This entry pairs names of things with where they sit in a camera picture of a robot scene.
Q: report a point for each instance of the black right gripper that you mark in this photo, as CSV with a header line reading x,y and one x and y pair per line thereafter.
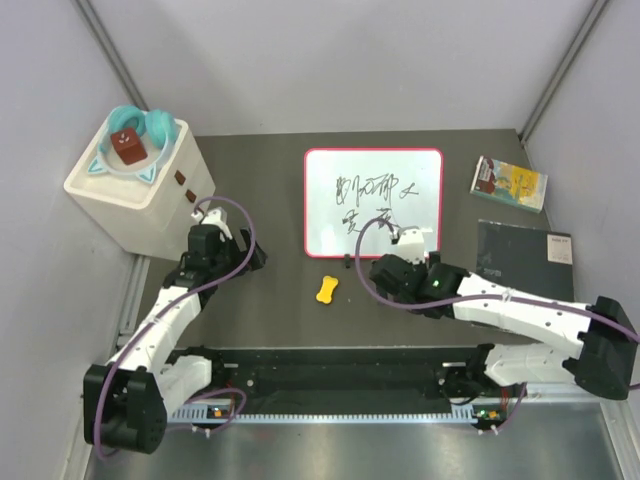
x,y
420,265

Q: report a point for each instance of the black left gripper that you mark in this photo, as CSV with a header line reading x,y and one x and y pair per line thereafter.
x,y
257,260

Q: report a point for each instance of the yellow bone shaped eraser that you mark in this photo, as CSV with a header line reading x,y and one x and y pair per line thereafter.
x,y
327,289

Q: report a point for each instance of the pink framed whiteboard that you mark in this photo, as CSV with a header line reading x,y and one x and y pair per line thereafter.
x,y
346,187

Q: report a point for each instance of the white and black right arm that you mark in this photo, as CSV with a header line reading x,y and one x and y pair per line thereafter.
x,y
592,346

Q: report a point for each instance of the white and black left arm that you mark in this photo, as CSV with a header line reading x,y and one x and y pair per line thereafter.
x,y
128,401

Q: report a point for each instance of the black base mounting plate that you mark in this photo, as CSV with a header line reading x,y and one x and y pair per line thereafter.
x,y
343,381

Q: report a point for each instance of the white foam box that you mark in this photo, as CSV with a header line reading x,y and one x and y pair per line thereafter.
x,y
151,219

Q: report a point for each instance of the black notebook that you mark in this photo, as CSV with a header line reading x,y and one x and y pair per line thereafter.
x,y
531,260

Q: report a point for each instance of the teal cat ear headphones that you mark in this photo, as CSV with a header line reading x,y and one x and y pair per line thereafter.
x,y
158,131

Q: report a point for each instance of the colourful illustrated book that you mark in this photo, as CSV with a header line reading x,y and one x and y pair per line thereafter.
x,y
509,184

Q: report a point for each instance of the brown cube toy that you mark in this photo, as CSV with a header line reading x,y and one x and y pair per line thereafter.
x,y
128,146

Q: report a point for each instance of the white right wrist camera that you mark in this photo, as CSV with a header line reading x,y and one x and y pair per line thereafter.
x,y
408,243

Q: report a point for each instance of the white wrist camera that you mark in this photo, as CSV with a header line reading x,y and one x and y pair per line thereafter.
x,y
408,243
215,217

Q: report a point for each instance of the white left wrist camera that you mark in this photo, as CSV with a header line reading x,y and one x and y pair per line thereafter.
x,y
215,217

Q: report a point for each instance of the aluminium extrusion rail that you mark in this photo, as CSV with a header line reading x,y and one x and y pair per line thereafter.
x,y
132,300

